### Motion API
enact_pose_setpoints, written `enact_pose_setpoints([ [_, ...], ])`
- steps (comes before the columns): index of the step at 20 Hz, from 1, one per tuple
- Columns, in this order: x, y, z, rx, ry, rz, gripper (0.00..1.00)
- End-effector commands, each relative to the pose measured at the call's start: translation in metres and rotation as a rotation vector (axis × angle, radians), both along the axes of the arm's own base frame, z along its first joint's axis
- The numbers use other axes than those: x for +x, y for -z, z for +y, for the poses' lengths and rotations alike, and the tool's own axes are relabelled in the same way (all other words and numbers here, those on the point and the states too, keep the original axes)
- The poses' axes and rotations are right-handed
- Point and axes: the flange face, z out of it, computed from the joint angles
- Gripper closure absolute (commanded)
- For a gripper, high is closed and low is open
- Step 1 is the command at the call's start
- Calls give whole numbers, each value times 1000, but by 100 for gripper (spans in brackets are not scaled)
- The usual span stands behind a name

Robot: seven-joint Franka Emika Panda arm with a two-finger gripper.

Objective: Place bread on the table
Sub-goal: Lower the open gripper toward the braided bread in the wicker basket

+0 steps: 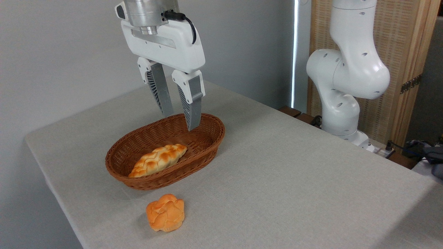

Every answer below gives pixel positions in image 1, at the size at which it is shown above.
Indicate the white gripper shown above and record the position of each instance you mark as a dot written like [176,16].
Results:
[166,46]

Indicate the long braided bread loaf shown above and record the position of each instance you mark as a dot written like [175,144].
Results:
[157,160]

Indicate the round orange bread roll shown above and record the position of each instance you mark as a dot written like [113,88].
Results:
[166,212]

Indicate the brown wicker oval basket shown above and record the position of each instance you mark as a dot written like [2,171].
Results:
[204,141]

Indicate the dark wooden base block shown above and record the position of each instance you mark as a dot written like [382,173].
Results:
[290,111]

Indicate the white power strip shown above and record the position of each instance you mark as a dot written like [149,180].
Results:
[380,150]

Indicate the wooden rattan screen panel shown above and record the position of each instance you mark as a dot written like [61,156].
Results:
[401,41]

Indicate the metal screen hinge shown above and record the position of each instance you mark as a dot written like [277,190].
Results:
[411,84]

